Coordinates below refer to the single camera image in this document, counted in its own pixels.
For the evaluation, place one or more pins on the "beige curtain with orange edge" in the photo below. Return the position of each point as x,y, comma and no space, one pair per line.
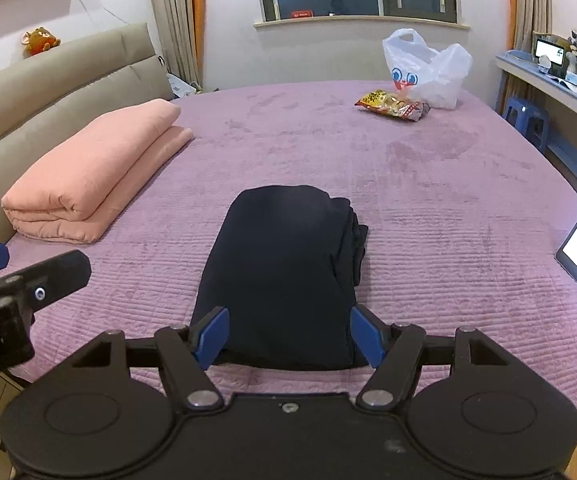
530,5
178,20

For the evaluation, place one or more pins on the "red window sticker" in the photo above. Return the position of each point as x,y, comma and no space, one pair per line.
303,14

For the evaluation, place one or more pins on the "curved blue-edged desk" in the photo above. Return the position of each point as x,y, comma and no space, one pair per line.
568,102

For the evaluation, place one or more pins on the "yellow red snack packet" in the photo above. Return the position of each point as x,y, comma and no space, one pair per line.
388,102

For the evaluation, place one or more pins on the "white plastic bag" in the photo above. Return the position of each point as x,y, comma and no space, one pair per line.
443,75

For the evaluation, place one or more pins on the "blue plastic stool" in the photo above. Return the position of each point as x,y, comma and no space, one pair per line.
523,107

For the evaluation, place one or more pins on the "beige padded headboard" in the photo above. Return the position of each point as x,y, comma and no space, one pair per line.
43,75

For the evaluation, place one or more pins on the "small white cup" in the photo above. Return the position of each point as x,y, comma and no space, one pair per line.
545,64

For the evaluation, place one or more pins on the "small lit screen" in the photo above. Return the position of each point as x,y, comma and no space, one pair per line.
549,51

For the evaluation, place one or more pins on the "dark navy garment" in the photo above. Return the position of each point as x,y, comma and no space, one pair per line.
278,270

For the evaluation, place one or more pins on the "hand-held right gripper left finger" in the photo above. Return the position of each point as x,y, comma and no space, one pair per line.
213,335

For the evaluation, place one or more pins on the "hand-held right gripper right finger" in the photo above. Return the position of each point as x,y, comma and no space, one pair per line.
368,335

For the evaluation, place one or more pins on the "beige window sill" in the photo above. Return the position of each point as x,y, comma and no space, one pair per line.
358,22

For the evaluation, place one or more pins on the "white blue packet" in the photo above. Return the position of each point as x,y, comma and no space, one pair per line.
183,85

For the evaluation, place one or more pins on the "orange plush toy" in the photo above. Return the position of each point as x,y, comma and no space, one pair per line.
41,40

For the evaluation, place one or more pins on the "folded pink quilt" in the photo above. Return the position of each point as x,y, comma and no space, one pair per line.
93,160

